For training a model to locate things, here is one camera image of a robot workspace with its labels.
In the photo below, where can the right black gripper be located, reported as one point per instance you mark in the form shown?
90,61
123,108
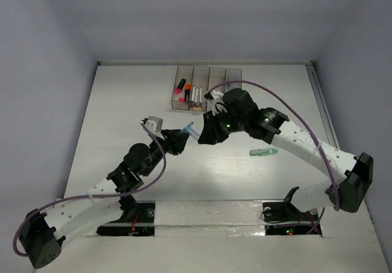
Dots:
211,134

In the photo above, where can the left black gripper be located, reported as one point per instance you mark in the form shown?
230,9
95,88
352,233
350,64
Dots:
173,140

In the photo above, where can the blue utility knife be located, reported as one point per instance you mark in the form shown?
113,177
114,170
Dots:
191,131

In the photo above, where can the red-capped white pen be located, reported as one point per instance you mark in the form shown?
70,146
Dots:
197,95

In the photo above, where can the blue-capped white pen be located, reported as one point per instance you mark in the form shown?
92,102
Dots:
192,96

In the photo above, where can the pink highlighter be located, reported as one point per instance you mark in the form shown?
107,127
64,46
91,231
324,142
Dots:
180,86

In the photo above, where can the orange highlighter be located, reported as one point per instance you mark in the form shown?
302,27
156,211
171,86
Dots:
187,92

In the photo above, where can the paper clip jar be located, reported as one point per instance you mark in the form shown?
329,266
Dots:
233,76
231,86

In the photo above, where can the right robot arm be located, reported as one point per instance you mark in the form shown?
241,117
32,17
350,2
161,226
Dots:
235,111

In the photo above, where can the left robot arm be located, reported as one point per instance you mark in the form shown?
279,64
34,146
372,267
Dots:
47,230

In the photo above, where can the green utility knife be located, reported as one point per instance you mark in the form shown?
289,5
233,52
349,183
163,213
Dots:
263,152

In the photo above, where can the clear four-compartment organizer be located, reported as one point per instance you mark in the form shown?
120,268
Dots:
200,76

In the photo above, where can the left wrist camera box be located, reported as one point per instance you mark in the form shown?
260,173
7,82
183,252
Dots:
152,123

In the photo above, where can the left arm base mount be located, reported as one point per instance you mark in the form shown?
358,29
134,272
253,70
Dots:
139,223

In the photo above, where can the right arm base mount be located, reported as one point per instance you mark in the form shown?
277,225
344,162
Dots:
281,218

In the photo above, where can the aluminium rail right edge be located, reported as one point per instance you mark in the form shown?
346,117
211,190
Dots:
327,126

